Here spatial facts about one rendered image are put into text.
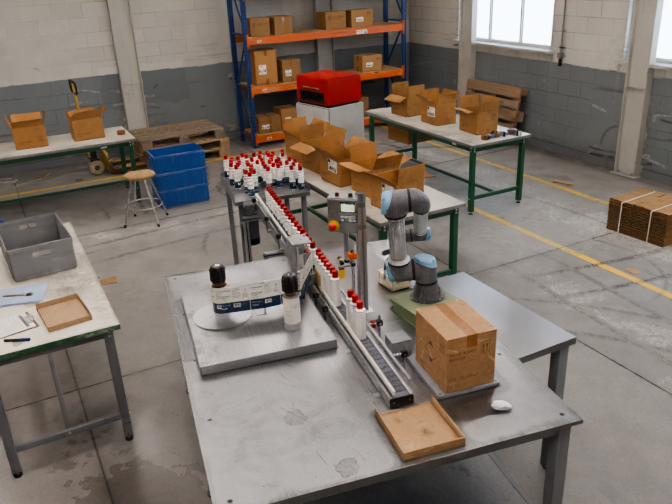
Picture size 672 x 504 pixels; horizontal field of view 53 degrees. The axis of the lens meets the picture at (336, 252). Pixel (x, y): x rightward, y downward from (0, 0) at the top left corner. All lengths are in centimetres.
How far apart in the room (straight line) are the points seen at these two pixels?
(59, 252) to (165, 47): 645
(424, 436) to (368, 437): 22
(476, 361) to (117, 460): 223
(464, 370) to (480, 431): 28
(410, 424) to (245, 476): 70
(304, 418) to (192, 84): 846
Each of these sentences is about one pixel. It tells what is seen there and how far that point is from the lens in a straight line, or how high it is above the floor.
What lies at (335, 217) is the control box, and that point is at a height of 137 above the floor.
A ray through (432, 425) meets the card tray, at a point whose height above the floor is 83.
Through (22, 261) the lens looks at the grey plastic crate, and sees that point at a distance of 466.
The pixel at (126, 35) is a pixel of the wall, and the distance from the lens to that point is 1053.
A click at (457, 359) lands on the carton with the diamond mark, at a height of 101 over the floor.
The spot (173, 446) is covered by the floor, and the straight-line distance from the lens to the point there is 423.
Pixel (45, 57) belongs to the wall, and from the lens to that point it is 1044.
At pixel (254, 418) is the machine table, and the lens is 294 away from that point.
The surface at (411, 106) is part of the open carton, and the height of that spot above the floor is 91.
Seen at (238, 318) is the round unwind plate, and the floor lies 89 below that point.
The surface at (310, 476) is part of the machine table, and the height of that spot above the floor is 83.
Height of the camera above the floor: 259
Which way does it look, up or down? 23 degrees down
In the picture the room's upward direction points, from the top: 3 degrees counter-clockwise
